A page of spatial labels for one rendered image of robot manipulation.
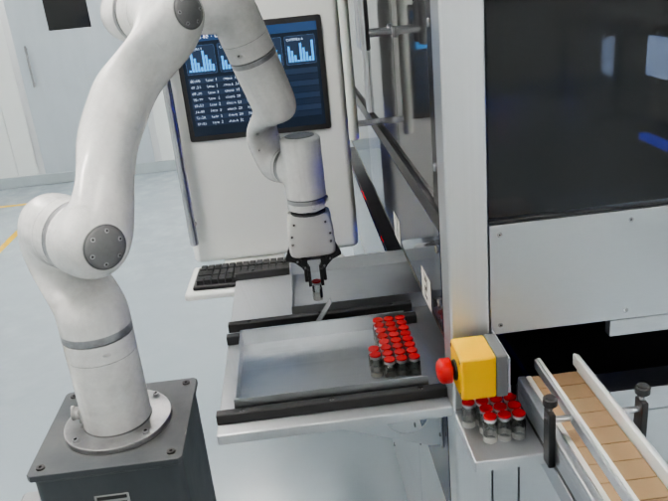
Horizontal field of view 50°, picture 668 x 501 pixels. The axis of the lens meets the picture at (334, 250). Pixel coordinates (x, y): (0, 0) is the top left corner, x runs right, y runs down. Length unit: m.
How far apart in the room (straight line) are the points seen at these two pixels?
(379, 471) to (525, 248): 1.52
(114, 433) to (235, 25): 0.75
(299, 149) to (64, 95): 5.52
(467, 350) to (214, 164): 1.18
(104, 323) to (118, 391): 0.13
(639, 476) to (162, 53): 0.92
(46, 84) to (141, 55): 5.73
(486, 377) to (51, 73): 6.09
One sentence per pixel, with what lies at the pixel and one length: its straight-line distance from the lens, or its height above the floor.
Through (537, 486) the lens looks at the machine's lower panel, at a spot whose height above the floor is 0.70.
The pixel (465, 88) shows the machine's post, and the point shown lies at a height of 1.41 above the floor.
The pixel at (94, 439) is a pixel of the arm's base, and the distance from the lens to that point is 1.34.
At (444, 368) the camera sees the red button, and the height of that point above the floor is 1.01.
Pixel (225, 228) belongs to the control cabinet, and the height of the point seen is 0.91.
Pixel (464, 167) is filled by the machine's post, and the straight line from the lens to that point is 1.07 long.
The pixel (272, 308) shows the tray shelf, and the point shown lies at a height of 0.88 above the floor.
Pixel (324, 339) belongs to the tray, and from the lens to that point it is 1.48.
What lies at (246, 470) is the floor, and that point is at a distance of 2.62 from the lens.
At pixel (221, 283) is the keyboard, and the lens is 1.98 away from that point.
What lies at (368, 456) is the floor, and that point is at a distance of 2.60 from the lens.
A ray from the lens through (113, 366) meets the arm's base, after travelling 1.27.
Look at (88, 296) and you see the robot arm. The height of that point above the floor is 1.12.
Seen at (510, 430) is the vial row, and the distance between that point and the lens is 1.17.
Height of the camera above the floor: 1.58
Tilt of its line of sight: 21 degrees down
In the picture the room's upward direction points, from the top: 6 degrees counter-clockwise
